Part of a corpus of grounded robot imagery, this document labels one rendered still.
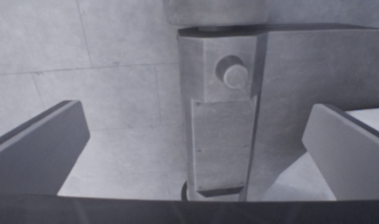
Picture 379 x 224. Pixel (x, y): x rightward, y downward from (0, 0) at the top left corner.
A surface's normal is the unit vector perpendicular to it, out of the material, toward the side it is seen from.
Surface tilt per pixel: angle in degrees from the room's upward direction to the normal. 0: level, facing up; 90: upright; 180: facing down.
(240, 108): 0
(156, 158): 0
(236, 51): 0
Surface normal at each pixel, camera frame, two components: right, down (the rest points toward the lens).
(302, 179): -0.04, -0.88
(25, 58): 0.09, 0.47
